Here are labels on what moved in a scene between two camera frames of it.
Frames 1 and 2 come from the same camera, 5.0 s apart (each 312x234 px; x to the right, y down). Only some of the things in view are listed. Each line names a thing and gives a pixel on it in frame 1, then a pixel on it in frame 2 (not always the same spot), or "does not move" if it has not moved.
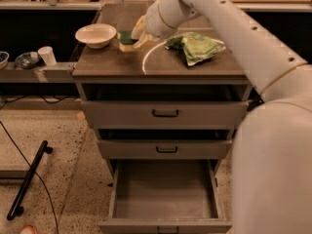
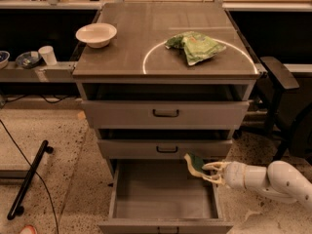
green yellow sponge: [126, 42] → [196, 165]
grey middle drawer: [166, 148] does not move
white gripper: [155, 22] → [234, 175]
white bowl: [96, 35] does not move
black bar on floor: [15, 209] does not move
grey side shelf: [61, 72] does not move
